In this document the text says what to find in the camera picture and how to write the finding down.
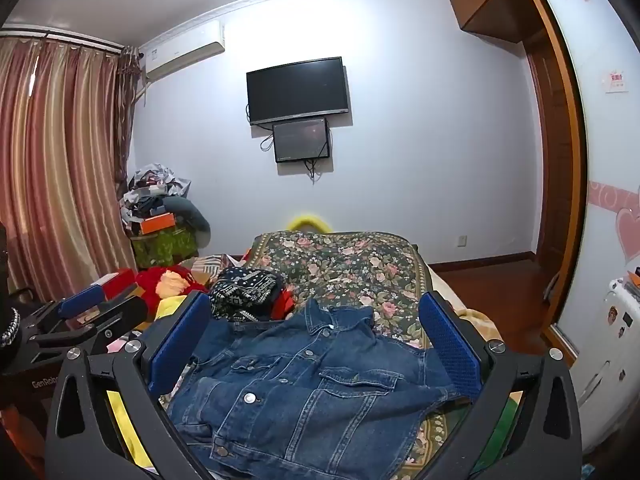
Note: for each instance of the pink striped curtain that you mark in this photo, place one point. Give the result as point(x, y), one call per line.
point(55, 170)

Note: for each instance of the red box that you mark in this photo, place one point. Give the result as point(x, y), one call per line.
point(117, 282)

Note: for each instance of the yellow cloth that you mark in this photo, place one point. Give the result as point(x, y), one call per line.
point(125, 425)

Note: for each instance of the brown patterned curtain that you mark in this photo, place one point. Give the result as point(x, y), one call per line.
point(127, 110)

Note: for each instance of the red plush toy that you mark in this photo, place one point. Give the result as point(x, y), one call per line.
point(167, 285)

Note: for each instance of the striped pink cloth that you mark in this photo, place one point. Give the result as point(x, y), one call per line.
point(210, 262)

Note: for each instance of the orange box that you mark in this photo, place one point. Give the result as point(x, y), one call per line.
point(157, 222)

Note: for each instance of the black white patterned sweater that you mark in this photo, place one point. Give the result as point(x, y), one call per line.
point(245, 292)

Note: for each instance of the dark floral blanket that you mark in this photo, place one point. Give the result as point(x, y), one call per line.
point(345, 270)

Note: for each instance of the white wall socket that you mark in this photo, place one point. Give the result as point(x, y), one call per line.
point(462, 241)

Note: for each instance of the yellow curved object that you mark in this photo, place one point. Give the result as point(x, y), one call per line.
point(307, 221)

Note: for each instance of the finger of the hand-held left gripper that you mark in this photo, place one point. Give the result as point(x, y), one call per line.
point(125, 312)
point(82, 301)

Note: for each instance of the white air conditioner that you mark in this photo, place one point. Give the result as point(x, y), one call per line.
point(182, 52)

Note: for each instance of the red garment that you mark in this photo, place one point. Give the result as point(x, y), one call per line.
point(285, 304)

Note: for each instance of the white stickered suitcase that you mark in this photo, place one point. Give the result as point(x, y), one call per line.
point(610, 355)

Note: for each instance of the grey green pillow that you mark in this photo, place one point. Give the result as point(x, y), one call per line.
point(192, 215)

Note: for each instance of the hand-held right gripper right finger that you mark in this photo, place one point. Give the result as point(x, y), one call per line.
point(450, 345)

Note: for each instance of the large black wall television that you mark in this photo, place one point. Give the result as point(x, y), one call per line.
point(297, 90)

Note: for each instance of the small black wall monitor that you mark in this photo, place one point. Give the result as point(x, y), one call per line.
point(300, 141)

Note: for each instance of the cream tan printed blanket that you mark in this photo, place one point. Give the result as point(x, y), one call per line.
point(480, 322)

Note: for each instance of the blue denim jacket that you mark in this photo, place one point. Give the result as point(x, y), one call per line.
point(310, 390)

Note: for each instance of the pile of mixed clothes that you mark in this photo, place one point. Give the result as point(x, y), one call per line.
point(150, 185)

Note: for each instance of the red white notice sticker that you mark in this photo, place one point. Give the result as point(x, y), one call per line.
point(616, 80)

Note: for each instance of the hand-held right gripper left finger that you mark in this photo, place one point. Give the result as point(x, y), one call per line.
point(180, 345)

